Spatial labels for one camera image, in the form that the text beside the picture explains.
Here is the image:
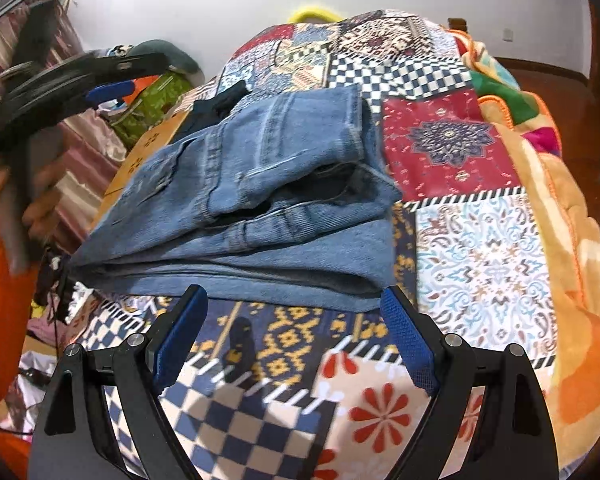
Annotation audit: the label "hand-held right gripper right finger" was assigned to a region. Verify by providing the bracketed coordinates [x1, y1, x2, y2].
[380, 285, 561, 480]

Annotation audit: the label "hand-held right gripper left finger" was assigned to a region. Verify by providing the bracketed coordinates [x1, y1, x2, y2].
[30, 284, 210, 480]

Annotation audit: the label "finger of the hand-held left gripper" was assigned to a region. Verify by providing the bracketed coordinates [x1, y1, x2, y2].
[82, 79, 137, 111]
[92, 51, 173, 83]

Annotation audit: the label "blue denim pants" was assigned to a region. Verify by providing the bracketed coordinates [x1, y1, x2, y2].
[70, 84, 406, 311]

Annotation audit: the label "person's left forearm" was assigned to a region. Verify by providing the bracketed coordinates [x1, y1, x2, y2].
[0, 217, 47, 418]

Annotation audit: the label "person's left hand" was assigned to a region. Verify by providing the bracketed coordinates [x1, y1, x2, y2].
[22, 157, 78, 241]

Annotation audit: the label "green fabric basket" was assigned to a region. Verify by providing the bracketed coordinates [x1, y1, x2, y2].
[107, 72, 189, 147]

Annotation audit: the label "grey plush pillow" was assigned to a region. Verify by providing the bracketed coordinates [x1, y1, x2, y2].
[105, 39, 199, 74]

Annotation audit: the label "wooden lap desk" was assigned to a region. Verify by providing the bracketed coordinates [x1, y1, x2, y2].
[100, 110, 191, 211]

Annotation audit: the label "pink striped curtain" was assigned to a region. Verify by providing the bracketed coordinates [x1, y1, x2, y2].
[0, 0, 127, 252]

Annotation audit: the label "black folded garment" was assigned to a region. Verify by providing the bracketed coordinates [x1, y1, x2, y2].
[172, 80, 248, 133]

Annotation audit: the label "patchwork printed blanket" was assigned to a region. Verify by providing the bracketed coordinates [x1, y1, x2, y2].
[27, 7, 561, 480]

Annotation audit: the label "orange fleece blanket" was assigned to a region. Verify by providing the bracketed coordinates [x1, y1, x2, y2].
[447, 27, 600, 461]

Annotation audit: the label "yellow foam tube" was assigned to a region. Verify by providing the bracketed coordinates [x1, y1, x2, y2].
[287, 4, 341, 25]

